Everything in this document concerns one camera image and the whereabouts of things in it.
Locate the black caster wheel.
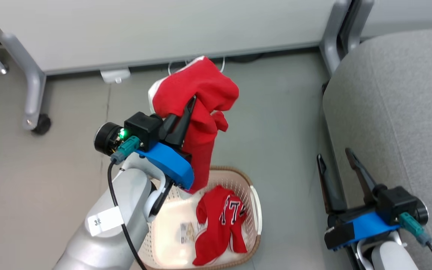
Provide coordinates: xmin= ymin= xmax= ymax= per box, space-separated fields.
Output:
xmin=31 ymin=114 xmax=52 ymax=135

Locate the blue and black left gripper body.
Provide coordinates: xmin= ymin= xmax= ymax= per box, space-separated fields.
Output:
xmin=94 ymin=111 xmax=195 ymax=190

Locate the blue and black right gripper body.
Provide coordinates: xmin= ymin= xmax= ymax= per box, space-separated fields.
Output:
xmin=324 ymin=185 xmax=429 ymax=251

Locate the red jersey with number print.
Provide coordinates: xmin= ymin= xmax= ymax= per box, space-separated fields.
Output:
xmin=193 ymin=185 xmax=248 ymax=266

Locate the grey partition foot with caster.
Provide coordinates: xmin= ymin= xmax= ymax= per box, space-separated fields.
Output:
xmin=0 ymin=32 xmax=48 ymax=131

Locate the coiled white cable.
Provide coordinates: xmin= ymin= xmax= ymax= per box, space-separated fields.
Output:
xmin=167 ymin=56 xmax=226 ymax=76

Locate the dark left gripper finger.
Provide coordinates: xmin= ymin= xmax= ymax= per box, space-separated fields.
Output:
xmin=159 ymin=114 xmax=179 ymax=141
xmin=165 ymin=96 xmax=197 ymax=147

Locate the printed paper label sticker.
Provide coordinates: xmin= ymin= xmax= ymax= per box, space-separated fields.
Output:
xmin=180 ymin=221 xmax=207 ymax=245

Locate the grey fabric sofa seat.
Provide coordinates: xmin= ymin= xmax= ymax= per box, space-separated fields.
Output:
xmin=323 ymin=28 xmax=432 ymax=270

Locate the large white partition panel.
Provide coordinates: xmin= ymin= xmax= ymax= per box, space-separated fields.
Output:
xmin=0 ymin=0 xmax=346 ymax=74

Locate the narrow white partition panel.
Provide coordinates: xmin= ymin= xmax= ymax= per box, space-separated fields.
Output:
xmin=360 ymin=0 xmax=432 ymax=39

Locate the cream perforated laundry basket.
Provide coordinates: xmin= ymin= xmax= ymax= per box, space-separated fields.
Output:
xmin=137 ymin=166 xmax=263 ymax=270

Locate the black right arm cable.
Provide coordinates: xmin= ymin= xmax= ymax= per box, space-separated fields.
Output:
xmin=399 ymin=212 xmax=432 ymax=270

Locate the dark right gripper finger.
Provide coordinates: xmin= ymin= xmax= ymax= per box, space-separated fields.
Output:
xmin=345 ymin=147 xmax=378 ymax=205
xmin=316 ymin=154 xmax=348 ymax=215

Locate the small white plastic box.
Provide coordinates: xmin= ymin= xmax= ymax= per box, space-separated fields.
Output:
xmin=100 ymin=68 xmax=131 ymax=84

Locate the red garment with white lining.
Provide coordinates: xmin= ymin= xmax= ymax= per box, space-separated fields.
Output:
xmin=148 ymin=55 xmax=240 ymax=195

